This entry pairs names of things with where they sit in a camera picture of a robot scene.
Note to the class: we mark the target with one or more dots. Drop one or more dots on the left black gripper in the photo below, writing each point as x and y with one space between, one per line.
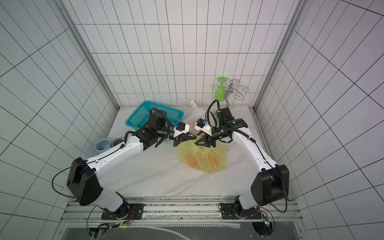
176 138

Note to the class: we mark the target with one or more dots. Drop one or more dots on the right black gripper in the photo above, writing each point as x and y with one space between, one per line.
211 139

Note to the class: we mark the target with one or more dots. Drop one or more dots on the green plastic bag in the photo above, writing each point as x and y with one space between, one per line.
202 155

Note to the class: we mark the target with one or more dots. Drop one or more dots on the orange two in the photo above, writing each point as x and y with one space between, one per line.
214 161

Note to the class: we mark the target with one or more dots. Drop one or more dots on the orange one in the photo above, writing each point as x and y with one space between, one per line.
191 161

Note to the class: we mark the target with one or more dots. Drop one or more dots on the white printed plastic bag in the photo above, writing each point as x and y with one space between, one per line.
192 115

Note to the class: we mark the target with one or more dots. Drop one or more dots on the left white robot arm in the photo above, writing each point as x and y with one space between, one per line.
84 180

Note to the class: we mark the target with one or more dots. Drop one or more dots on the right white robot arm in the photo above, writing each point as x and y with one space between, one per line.
272 180

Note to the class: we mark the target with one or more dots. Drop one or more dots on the teal plastic basket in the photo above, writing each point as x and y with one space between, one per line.
141 114

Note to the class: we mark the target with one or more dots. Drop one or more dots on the green plastic wine glass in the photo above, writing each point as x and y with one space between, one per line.
220 89

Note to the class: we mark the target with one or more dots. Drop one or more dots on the chrome glass holder stand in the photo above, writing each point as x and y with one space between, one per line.
233 87

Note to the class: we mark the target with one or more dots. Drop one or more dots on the dark teal cup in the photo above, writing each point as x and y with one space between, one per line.
117 142

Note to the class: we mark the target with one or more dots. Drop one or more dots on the light blue cup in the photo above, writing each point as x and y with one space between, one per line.
103 145

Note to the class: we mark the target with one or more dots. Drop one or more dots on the aluminium mounting rail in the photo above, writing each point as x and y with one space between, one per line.
181 212

